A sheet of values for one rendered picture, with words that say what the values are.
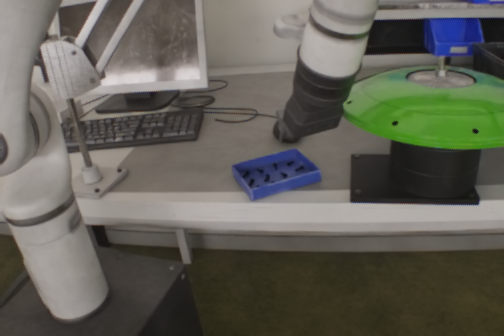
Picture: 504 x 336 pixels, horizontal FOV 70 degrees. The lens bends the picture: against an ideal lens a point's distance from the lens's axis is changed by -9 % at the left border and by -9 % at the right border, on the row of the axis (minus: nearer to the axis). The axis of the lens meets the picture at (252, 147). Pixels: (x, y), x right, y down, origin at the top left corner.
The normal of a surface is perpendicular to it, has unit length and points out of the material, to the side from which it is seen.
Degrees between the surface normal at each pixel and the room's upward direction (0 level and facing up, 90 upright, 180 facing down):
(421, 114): 23
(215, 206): 90
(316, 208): 90
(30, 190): 19
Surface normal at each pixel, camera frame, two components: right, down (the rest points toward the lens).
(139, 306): -0.10, -0.90
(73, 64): 0.19, 0.40
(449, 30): -0.17, 0.44
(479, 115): -0.09, -0.66
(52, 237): 0.58, 0.30
